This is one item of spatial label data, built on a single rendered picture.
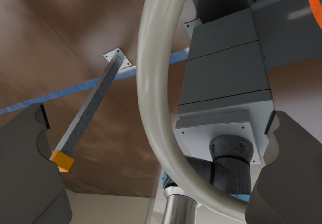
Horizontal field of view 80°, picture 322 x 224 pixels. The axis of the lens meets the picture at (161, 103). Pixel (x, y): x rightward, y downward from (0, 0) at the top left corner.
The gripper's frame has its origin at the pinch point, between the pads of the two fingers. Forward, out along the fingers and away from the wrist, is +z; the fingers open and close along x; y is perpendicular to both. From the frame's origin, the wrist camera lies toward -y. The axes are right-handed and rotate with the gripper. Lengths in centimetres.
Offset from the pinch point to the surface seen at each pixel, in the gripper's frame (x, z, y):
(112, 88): -48, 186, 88
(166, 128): 1.0, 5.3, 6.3
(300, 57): 107, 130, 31
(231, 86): 33, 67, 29
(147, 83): -1.0, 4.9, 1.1
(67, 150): -52, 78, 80
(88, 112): -47, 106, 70
